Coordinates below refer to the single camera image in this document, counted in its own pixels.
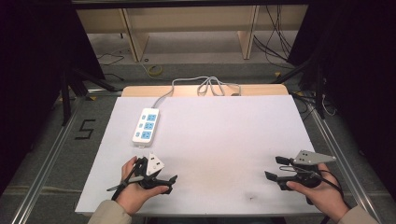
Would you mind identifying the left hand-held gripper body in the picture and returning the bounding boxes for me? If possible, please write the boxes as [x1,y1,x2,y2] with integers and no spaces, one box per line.
[133,151,166,190]

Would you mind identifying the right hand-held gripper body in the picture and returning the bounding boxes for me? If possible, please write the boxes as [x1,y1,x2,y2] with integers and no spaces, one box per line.
[277,149,337,191]

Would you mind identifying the person's left hand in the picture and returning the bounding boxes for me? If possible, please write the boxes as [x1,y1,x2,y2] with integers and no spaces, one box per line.
[115,156,171,217]

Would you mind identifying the person's right hand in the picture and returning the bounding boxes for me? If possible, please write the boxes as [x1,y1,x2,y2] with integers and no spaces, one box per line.
[285,162,351,224]

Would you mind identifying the white blue power strip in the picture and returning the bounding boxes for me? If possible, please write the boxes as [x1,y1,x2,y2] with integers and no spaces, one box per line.
[131,107,161,147]

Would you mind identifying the black metal stand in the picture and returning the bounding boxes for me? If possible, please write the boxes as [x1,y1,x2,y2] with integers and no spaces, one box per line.
[60,61,117,127]
[273,54,327,119]

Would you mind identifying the wooden table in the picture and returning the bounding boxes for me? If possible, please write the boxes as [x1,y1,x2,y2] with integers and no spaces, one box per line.
[120,84,290,98]

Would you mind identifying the yellow tape roll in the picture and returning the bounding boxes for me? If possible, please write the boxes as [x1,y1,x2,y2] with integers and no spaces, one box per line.
[147,63,163,78]

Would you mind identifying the black curtain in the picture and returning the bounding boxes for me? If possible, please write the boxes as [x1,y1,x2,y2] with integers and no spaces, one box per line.
[0,0,106,194]
[287,0,396,200]

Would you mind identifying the wooden shelf unit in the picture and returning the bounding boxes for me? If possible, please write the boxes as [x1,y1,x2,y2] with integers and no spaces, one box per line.
[76,5,310,63]

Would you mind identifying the aluminium rail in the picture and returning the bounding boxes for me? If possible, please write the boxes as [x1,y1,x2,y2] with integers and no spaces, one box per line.
[290,91,385,224]
[9,89,123,224]

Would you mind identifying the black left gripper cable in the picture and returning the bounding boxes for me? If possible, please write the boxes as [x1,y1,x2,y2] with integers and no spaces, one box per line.
[106,157,146,202]

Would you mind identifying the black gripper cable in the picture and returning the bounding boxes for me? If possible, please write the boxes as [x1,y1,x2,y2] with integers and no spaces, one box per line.
[106,157,146,202]
[306,167,346,206]

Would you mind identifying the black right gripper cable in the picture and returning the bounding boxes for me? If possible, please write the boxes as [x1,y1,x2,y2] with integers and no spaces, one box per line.
[306,167,346,206]

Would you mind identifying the white thin cable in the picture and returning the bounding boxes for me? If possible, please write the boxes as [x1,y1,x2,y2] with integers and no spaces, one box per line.
[320,92,338,117]

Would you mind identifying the grey power strip cable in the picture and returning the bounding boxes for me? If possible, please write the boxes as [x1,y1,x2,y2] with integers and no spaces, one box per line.
[151,76,242,109]

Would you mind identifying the thin black floor cable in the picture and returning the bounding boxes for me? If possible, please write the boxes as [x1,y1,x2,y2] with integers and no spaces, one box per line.
[96,50,126,82]

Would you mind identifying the bundle of black cables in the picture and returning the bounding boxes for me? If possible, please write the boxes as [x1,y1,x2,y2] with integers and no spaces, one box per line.
[252,5,296,70]

